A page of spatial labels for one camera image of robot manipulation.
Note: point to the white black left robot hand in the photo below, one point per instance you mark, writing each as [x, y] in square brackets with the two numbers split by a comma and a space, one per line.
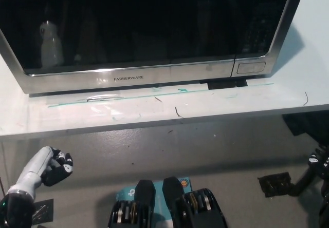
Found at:
[36, 166]

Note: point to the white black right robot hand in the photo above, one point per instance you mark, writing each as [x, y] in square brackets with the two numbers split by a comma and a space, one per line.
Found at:
[321, 162]

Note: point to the black ribbed robot torso block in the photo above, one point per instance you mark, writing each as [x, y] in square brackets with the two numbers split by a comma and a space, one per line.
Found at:
[198, 207]
[131, 210]

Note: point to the silver microwave door release button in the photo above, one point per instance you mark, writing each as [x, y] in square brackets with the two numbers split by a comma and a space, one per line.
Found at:
[251, 68]

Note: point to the stainless steel Farberware microwave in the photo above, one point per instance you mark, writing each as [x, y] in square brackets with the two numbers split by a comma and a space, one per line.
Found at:
[259, 20]

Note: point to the black floor mat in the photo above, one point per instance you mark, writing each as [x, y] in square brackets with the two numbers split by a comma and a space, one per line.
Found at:
[308, 126]

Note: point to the black square floor plate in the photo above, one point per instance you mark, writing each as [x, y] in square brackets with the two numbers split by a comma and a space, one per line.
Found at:
[43, 210]
[275, 185]

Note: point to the teal tape line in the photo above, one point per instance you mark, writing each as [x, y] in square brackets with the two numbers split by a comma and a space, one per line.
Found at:
[180, 93]

